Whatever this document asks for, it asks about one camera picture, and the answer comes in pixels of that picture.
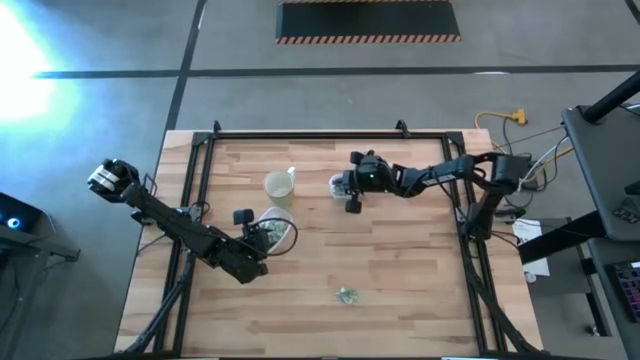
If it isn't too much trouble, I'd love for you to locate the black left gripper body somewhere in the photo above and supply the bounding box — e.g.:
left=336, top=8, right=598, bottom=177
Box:
left=239, top=224, right=274, bottom=276

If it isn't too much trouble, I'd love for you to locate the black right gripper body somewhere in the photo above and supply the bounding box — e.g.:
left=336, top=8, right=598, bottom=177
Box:
left=342, top=155, right=399, bottom=215

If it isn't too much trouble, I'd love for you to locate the small clear plastic container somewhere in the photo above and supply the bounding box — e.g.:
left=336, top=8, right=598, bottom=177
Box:
left=327, top=172, right=354, bottom=201

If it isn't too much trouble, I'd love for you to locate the wide clear plastic container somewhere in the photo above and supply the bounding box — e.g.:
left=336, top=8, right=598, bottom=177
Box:
left=257, top=206, right=296, bottom=256

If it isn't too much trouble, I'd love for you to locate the black hazard-striped floor mat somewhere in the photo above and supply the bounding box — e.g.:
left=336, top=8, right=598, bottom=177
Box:
left=275, top=0, right=463, bottom=45

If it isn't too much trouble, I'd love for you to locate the white paper sheet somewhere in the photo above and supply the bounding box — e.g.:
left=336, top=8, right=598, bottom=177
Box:
left=511, top=217, right=552, bottom=279

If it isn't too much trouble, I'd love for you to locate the black desk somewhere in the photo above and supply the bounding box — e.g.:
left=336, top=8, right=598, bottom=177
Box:
left=560, top=103, right=640, bottom=242
left=585, top=237, right=640, bottom=360

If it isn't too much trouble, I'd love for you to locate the black device blue light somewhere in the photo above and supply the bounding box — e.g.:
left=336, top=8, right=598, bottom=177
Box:
left=0, top=192, right=45, bottom=236

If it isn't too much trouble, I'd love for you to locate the black pole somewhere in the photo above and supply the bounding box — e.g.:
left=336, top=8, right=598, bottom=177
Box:
left=583, top=71, right=640, bottom=125

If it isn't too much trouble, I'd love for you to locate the black keyboard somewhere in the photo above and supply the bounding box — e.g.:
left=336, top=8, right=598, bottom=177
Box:
left=605, top=259, right=640, bottom=324

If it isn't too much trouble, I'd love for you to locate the black aluminium table frame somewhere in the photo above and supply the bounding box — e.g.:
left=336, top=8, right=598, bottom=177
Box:
left=122, top=119, right=539, bottom=357

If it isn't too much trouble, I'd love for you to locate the olive mug white handle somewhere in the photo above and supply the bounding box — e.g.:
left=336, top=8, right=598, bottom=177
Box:
left=262, top=166, right=298, bottom=210

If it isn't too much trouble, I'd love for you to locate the yellow extension cord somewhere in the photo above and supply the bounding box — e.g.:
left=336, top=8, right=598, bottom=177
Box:
left=473, top=108, right=575, bottom=171

